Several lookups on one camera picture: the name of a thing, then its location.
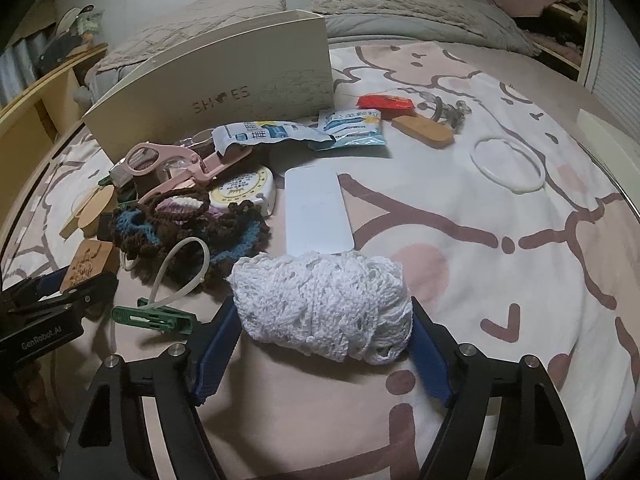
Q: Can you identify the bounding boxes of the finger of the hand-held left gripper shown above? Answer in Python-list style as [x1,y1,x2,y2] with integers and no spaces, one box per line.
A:
[27,265,70,302]
[47,271,119,318]

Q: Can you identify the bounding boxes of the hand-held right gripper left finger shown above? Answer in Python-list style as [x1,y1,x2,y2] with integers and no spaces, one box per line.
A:
[60,295,242,480]

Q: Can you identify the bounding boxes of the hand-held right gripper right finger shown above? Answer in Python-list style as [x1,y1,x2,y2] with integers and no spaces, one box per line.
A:
[407,297,586,480]

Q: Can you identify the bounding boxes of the carved wooden block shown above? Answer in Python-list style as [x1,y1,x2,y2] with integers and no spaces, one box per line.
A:
[60,239,117,292]

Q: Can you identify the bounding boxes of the green plastic clip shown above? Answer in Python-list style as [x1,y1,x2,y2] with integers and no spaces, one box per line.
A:
[112,299,198,336]

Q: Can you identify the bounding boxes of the white cable tie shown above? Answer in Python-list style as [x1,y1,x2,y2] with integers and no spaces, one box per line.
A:
[149,237,211,308]

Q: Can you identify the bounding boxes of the light wooden spoon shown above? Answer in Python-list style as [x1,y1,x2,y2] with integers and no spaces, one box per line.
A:
[59,184,117,238]

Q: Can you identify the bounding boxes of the white cloth bundle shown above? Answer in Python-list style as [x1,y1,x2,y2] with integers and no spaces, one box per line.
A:
[227,252,416,366]

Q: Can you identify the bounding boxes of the brown blue crochet piece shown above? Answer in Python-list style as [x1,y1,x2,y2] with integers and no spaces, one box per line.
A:
[100,195,273,281]

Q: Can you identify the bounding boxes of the blue white packet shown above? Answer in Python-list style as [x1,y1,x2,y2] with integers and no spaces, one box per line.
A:
[307,109,388,151]
[211,121,326,156]

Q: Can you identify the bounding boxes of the white shoe box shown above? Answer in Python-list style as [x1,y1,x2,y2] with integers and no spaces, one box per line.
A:
[81,10,335,161]

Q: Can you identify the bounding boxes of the red packet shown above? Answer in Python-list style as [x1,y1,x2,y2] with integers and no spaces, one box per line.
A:
[357,93,416,114]

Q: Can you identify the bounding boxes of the pink folding scissors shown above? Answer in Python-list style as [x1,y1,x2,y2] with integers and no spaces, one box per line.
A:
[122,142,253,196]

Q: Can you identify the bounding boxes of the white flat rectangular case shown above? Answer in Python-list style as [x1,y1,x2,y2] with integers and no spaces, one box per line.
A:
[284,165,355,257]

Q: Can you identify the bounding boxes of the printed blanket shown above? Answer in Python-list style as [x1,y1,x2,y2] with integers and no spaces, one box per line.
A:
[0,40,640,480]

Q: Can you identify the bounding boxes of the wooden bedside shelf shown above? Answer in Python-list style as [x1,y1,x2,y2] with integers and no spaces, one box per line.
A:
[0,42,108,171]

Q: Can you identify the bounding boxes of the grey curtain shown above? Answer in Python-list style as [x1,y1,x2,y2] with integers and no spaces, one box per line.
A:
[0,35,51,106]

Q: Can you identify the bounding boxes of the oval wooden block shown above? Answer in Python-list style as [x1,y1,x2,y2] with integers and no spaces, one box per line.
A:
[391,115,455,149]

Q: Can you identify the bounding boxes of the dark plush toy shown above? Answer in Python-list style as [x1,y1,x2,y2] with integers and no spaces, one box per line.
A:
[37,30,96,68]

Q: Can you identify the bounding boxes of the white cap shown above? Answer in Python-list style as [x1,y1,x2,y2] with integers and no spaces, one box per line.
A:
[52,5,96,43]

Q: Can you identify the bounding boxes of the beige textured pillow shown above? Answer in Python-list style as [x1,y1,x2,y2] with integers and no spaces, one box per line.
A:
[305,0,541,56]
[97,0,288,71]

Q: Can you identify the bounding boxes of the white wooden side shelf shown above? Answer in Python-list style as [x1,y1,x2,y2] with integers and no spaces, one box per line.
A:
[530,0,601,83]

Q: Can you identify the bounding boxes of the grey duvet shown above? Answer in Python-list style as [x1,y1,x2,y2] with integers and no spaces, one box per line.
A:
[75,0,506,106]

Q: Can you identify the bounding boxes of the white ribbed cabinet door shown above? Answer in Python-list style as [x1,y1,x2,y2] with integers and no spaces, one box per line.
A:
[582,0,640,126]

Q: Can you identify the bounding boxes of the white plastic ring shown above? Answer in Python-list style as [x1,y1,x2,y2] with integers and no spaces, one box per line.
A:
[470,135,547,194]

